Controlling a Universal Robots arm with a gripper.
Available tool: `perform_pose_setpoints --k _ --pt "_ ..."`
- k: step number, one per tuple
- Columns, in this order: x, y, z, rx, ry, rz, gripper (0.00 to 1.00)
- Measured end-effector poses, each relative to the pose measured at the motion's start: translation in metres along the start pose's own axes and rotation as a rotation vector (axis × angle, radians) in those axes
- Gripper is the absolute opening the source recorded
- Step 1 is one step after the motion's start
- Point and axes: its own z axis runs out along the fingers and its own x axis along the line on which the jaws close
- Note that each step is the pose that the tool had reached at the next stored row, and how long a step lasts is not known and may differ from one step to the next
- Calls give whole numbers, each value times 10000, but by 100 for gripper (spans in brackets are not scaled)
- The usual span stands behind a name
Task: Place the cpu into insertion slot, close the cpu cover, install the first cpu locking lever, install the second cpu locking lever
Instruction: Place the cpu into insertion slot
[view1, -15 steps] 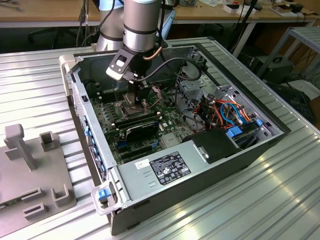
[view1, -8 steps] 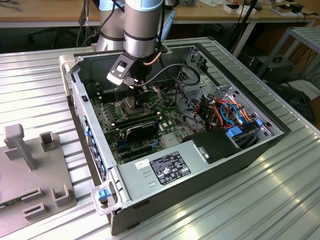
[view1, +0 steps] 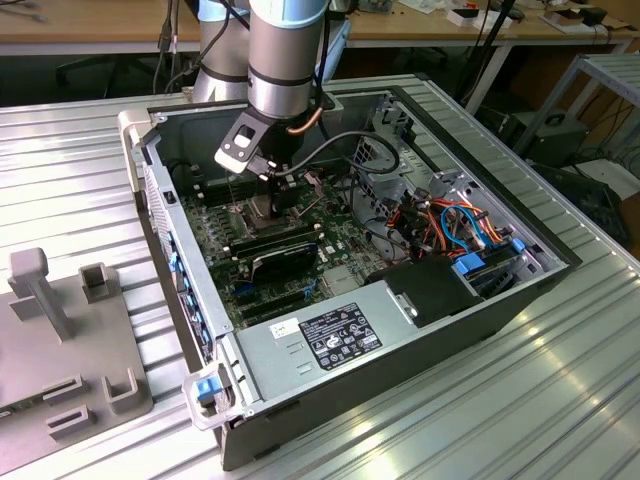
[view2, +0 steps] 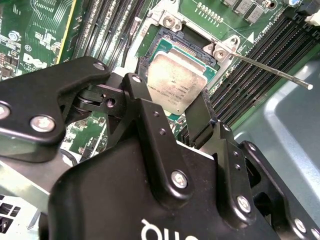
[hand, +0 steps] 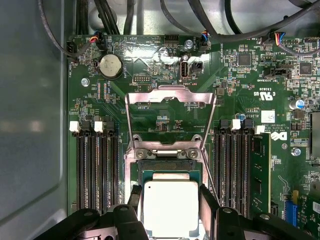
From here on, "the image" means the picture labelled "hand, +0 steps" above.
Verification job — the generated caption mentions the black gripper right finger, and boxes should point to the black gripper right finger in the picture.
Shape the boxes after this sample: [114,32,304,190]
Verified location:
[199,183,320,240]

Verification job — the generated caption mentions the coloured fan wires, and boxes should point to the coloured fan wires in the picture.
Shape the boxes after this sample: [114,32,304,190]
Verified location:
[273,31,320,57]

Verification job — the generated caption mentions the grey metal PC case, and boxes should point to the grey metal PC case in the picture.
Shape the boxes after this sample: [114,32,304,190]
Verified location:
[0,0,320,240]

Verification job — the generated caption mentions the connector with coloured wires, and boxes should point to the connector with coloured wires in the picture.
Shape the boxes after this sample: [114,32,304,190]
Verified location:
[199,29,211,53]
[88,30,106,51]

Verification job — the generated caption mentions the black cable bundle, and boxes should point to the black cable bundle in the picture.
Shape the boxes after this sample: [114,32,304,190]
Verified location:
[75,0,90,36]

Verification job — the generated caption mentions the silver CPU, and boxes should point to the silver CPU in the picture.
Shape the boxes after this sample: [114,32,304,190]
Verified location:
[141,169,201,238]

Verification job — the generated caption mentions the thin wire locking lever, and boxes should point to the thin wire locking lever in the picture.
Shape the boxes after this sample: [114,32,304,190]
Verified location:
[201,148,221,207]

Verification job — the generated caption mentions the metal socket cover frame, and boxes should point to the metal socket cover frame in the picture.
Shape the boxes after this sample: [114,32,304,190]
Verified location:
[124,84,218,152]

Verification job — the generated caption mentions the RAM slot with black clips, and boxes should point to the RAM slot with black clips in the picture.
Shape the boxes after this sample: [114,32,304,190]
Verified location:
[237,118,254,218]
[81,119,99,213]
[104,117,120,208]
[213,118,230,208]

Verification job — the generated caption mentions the round silver coin battery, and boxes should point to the round silver coin battery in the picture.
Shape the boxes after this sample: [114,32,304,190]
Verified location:
[98,53,124,81]

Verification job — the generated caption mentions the blue expansion slot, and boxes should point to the blue expansion slot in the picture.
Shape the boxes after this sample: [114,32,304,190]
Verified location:
[284,198,299,228]

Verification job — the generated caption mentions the thick black sleeved cable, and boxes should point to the thick black sleeved cable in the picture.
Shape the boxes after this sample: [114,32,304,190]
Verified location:
[189,0,320,43]

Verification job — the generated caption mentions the RAM slot with white clips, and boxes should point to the RAM slot with white clips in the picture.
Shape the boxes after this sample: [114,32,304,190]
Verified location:
[69,121,88,211]
[225,118,241,213]
[94,121,109,213]

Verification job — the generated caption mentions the internal USB port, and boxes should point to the internal USB port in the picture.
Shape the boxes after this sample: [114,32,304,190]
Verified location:
[179,60,190,83]

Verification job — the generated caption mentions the CPU socket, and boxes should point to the CPU socket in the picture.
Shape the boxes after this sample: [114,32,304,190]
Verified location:
[124,133,210,240]

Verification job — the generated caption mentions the silver capacitor blue top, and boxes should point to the silver capacitor blue top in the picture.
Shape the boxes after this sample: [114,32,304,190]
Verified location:
[289,99,305,110]

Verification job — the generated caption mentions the black square chip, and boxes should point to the black square chip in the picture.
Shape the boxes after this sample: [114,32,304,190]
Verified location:
[237,52,252,67]
[299,62,313,76]

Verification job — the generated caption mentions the white sticker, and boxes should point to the white sticker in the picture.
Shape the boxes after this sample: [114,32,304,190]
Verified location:
[260,109,276,124]

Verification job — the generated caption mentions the green motherboard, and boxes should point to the green motherboard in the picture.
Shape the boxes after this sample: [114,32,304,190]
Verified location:
[66,33,320,240]

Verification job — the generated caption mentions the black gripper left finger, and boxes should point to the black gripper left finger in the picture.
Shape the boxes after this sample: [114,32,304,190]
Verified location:
[33,184,151,240]

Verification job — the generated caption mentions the green RAM stick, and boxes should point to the green RAM stick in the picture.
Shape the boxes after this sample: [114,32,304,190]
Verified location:
[250,124,273,221]

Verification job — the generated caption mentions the thin dark cable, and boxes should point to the thin dark cable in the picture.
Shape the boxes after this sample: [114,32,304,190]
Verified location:
[37,0,100,60]

